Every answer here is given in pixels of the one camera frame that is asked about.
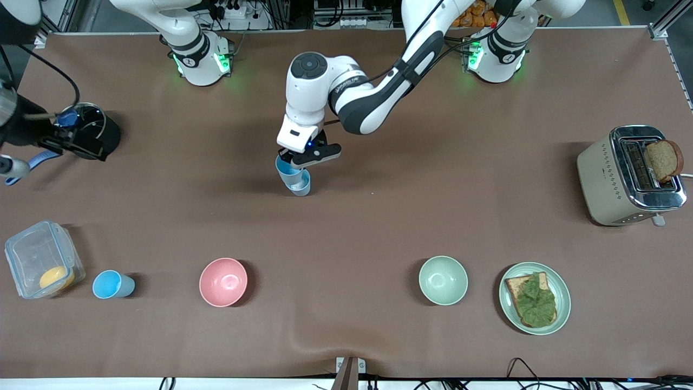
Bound brown table cover mat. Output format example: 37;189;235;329
0;30;693;380

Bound toast slice under lettuce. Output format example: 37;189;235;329
505;271;558;328

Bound pale green plate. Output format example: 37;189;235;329
499;262;572;336

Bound white power strip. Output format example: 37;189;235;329
215;2;251;20

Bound pale green bowl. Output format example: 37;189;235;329
419;255;469;306

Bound orange packaged snacks pile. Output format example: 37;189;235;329
455;0;500;29

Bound black looped floor cable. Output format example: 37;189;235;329
506;357;542;390

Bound metal table clamp bracket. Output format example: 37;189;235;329
336;356;366;390

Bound pink bowl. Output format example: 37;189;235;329
199;257;249;308

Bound light blue plastic cup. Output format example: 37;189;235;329
92;270;136;300
274;154;305;187
286;169;312;197

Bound brown bread slice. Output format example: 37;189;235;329
643;139;684;183

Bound clear plastic food container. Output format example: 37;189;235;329
4;220;86;300

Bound green lettuce leaf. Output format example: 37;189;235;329
513;272;557;327

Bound black saucepan blue handle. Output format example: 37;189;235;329
5;103;121;186

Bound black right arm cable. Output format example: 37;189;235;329
0;45;81;117

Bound glass lid blue knob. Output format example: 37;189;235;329
57;103;106;150

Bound beige chrome toaster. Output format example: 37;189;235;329
576;125;688;227

